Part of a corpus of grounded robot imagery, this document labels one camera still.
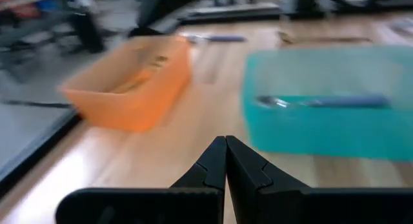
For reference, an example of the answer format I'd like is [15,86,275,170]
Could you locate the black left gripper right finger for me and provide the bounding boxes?
[225,135,413,224]

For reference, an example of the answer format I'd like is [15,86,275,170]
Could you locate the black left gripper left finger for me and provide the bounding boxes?
[55,135,227,224]

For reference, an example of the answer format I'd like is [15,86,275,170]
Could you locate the gold spoon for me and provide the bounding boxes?
[277,30,374,46]
[111,54,170,94]

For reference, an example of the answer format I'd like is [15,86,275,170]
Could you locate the purple-handled silver spoon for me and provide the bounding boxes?
[256,94,393,109]
[179,32,248,44]

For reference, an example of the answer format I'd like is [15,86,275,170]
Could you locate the teal translucent plastic bin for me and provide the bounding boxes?
[241,45,413,162]

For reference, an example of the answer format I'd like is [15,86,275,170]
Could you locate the orange translucent plastic bin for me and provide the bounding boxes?
[57,35,194,133]

